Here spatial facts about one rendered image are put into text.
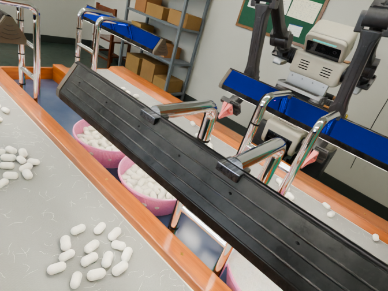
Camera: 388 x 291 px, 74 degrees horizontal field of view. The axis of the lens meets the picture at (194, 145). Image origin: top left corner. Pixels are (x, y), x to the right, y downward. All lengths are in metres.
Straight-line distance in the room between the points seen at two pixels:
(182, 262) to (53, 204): 0.36
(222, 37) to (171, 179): 3.28
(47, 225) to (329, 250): 0.59
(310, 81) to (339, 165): 1.68
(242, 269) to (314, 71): 1.15
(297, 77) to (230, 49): 1.99
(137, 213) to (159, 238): 0.09
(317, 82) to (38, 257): 1.41
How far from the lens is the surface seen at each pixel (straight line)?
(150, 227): 0.69
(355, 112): 2.98
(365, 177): 3.10
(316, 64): 1.58
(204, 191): 0.32
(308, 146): 0.69
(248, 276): 0.73
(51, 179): 0.84
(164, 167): 0.35
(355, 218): 1.17
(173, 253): 0.65
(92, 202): 0.76
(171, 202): 0.78
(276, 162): 0.47
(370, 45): 1.11
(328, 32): 1.54
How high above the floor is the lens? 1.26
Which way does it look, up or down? 27 degrees down
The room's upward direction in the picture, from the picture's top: 18 degrees clockwise
